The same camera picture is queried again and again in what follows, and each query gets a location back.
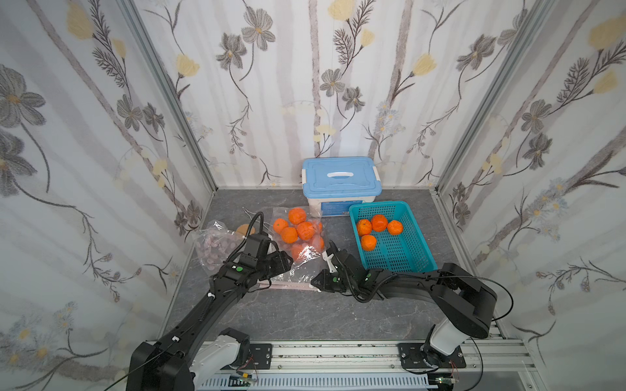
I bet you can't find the clear zip-top bag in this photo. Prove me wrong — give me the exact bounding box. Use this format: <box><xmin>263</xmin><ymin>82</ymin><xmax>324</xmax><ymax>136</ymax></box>
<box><xmin>269</xmin><ymin>206</ymin><xmax>325</xmax><ymax>290</ymax></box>
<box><xmin>193</xmin><ymin>220</ymin><xmax>244</xmax><ymax>275</ymax></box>

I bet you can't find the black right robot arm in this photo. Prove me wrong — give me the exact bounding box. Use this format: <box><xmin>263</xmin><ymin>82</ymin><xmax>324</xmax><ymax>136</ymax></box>
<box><xmin>311</xmin><ymin>243</ymin><xmax>497</xmax><ymax>367</ymax></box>

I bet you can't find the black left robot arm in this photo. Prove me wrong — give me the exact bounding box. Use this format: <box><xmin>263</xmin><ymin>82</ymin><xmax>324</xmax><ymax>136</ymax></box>
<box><xmin>126</xmin><ymin>212</ymin><xmax>293</xmax><ymax>390</ymax></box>

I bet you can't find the round cork coaster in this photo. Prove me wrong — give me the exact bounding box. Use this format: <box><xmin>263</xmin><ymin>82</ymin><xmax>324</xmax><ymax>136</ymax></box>
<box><xmin>236</xmin><ymin>224</ymin><xmax>256</xmax><ymax>236</ymax></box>

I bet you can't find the teal plastic basket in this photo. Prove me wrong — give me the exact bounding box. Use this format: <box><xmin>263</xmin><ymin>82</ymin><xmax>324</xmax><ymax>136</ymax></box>
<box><xmin>349</xmin><ymin>201</ymin><xmax>437</xmax><ymax>272</ymax></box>

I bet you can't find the blue lidded storage box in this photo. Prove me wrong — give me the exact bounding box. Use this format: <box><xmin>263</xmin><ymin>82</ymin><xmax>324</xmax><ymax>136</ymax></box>
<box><xmin>302</xmin><ymin>156</ymin><xmax>382</xmax><ymax>218</ymax></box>

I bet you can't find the aluminium mounting rail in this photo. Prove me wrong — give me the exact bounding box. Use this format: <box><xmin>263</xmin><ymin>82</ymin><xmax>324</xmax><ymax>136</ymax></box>
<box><xmin>141</xmin><ymin>340</ymin><xmax>544</xmax><ymax>391</ymax></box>

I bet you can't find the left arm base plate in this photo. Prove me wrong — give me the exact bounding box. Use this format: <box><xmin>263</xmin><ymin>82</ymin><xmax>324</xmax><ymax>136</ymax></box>
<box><xmin>241</xmin><ymin>343</ymin><xmax>273</xmax><ymax>370</ymax></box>

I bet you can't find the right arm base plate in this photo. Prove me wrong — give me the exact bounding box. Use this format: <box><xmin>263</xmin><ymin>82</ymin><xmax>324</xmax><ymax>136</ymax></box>
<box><xmin>397</xmin><ymin>342</ymin><xmax>466</xmax><ymax>370</ymax></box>

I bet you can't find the white slotted cable duct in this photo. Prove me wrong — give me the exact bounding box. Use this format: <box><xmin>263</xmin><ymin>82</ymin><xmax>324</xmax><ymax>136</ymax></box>
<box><xmin>197</xmin><ymin>372</ymin><xmax>438</xmax><ymax>390</ymax></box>

